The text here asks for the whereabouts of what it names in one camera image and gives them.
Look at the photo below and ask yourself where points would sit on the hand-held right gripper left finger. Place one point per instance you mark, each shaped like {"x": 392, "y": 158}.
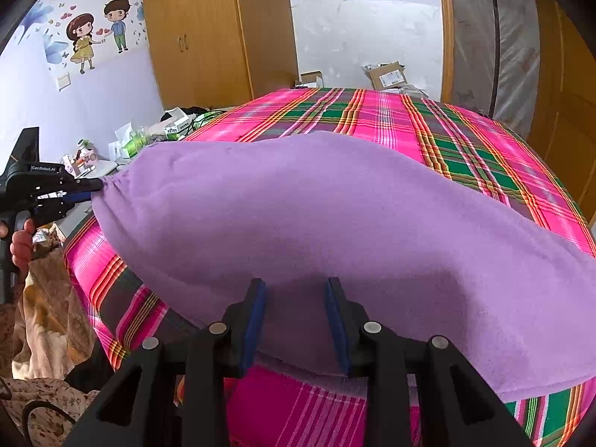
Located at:
{"x": 254, "y": 330}

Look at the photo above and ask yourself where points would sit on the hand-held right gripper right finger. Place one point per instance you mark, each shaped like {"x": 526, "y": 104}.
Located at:
{"x": 335, "y": 326}

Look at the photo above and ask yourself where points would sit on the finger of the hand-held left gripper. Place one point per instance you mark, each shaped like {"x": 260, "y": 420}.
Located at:
{"x": 84, "y": 185}
{"x": 77, "y": 197}

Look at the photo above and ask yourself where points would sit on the purple fleece cloth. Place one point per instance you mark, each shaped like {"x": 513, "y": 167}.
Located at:
{"x": 302, "y": 233}

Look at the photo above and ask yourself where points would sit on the person's left hand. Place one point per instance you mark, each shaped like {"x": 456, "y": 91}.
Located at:
{"x": 21, "y": 247}

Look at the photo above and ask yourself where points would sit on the white desk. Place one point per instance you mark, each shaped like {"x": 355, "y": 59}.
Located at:
{"x": 105, "y": 167}

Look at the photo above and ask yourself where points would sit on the green packet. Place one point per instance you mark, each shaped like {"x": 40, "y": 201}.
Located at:
{"x": 135, "y": 143}

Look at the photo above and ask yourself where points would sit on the beige patterned blanket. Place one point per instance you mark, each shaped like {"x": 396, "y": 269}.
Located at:
{"x": 56, "y": 307}

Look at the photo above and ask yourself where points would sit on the black pouch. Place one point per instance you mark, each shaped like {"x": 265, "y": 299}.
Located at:
{"x": 179, "y": 112}

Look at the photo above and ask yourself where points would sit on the black trousers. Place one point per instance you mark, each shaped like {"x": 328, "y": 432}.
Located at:
{"x": 93, "y": 372}

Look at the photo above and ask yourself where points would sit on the wooden wardrobe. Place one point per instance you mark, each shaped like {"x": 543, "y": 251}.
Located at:
{"x": 209, "y": 42}

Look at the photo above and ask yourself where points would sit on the person's floral garment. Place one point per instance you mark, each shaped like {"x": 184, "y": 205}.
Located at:
{"x": 42, "y": 405}

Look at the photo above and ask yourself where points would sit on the pink plaid bed sheet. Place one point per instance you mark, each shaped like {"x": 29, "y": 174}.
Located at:
{"x": 465, "y": 149}

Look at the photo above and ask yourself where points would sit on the small white box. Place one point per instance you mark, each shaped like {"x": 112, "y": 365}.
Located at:
{"x": 312, "y": 80}

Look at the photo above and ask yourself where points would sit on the brown cardboard box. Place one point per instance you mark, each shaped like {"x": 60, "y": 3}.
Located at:
{"x": 384, "y": 77}

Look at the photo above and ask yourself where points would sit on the plastic-wrapped mattress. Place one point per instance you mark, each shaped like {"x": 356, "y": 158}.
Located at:
{"x": 493, "y": 46}

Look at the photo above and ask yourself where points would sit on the wooden door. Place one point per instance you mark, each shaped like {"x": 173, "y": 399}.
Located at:
{"x": 568, "y": 102}

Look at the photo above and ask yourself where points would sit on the white wall socket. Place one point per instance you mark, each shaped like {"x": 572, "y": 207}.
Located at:
{"x": 63, "y": 81}

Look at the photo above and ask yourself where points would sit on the cartoon wall sticker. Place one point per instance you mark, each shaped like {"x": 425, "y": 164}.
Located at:
{"x": 88, "y": 32}

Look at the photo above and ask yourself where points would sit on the wooden door frame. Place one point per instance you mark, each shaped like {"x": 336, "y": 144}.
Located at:
{"x": 444, "y": 32}

